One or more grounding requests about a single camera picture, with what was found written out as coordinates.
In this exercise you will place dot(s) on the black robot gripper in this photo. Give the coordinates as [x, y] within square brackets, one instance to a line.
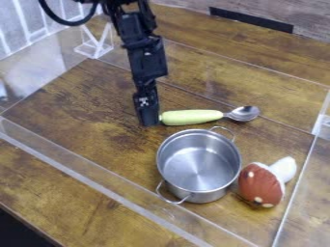
[148, 62]

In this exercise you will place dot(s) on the green handled metal spoon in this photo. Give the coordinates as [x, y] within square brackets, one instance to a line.
[198, 116]

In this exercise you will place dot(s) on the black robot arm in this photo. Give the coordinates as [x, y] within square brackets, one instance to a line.
[117, 7]

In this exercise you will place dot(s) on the small steel pot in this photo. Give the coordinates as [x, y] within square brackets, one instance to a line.
[200, 163]

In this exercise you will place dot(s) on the clear acrylic front barrier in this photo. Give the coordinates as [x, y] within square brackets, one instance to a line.
[178, 219]

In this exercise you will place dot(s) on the clear acrylic barrier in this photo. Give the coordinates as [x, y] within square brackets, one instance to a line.
[178, 219]
[305, 225]

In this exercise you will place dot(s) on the red plush mushroom toy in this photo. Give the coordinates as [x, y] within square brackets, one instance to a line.
[261, 182]

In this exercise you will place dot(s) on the black strip on table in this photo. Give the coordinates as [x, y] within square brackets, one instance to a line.
[255, 20]

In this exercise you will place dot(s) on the clear acrylic right barrier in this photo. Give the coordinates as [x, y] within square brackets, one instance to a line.
[305, 225]

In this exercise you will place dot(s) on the clear acrylic triangle bracket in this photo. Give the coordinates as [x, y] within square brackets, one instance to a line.
[94, 47]

